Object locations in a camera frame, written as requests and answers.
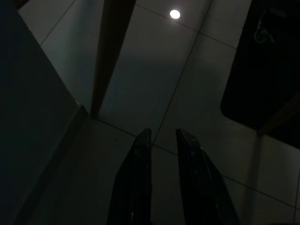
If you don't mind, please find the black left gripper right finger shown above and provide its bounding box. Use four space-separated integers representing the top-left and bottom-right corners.
175 127 241 225

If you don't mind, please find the grey cable loop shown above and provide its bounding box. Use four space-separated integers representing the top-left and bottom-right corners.
254 10 275 43

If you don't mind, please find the dark wooden table leg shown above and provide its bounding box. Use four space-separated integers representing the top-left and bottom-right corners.
90 0 137 120

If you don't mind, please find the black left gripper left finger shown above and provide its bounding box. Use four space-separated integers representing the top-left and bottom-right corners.
106 127 152 225

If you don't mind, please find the dark cabinet panel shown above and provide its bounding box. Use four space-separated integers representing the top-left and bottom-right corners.
0 0 89 225

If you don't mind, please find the black floor mat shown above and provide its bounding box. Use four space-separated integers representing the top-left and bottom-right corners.
220 0 300 150

